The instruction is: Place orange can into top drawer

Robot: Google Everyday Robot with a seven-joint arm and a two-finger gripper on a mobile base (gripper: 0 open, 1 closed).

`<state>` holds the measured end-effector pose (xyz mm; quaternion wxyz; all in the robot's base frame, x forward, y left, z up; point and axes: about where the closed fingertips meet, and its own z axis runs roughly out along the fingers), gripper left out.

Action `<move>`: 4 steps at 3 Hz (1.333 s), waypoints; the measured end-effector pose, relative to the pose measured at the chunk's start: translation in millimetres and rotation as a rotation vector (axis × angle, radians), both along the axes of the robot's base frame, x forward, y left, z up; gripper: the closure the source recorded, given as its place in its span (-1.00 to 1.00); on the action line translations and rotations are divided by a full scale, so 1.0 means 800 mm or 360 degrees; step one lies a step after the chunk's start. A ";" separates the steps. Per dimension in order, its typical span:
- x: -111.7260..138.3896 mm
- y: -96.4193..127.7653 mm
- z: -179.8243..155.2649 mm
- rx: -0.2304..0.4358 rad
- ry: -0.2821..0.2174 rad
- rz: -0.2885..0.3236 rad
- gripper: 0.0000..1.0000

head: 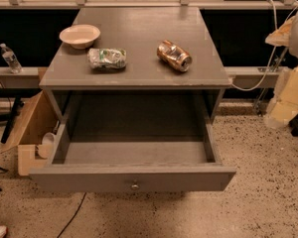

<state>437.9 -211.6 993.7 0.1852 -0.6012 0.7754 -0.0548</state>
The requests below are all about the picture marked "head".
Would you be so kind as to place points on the clear plastic water bottle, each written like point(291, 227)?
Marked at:
point(9, 56)

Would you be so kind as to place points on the crushed green white can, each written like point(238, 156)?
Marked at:
point(107, 58)

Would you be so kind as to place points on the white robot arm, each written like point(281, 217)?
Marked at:
point(283, 107)

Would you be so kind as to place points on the grey wooden cabinet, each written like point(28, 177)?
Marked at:
point(140, 30)

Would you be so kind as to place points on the white bowl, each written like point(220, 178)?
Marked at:
point(80, 36)

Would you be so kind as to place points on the open cardboard box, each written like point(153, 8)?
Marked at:
point(37, 117)

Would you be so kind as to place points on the white cup in box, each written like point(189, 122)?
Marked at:
point(47, 145)

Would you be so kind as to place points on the grey open top drawer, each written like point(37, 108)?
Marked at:
point(164, 141)

